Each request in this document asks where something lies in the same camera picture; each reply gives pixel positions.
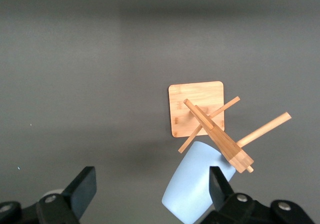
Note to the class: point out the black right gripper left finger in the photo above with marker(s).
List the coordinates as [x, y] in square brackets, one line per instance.
[82, 186]

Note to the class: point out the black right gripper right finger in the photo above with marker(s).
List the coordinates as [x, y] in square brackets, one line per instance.
[220, 191]

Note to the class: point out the light blue plastic cup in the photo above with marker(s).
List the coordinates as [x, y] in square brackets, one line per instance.
[190, 179]

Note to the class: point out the bamboo cup drying rack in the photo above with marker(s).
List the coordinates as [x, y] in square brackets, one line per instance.
[195, 96]

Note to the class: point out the dark grey table cloth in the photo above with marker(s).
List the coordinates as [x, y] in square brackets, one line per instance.
[75, 59]

